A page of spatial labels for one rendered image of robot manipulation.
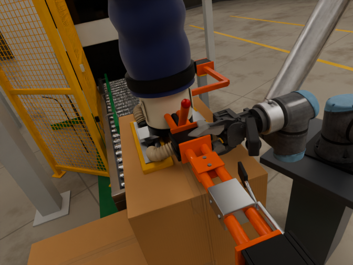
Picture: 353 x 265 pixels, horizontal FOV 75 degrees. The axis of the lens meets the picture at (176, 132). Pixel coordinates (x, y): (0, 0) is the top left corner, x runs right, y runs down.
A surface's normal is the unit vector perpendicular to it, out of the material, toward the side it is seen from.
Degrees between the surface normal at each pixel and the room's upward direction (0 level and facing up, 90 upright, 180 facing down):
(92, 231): 0
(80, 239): 0
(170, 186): 1
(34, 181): 90
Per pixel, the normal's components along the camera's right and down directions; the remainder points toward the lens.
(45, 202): 0.32, 0.48
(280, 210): -0.15, -0.82
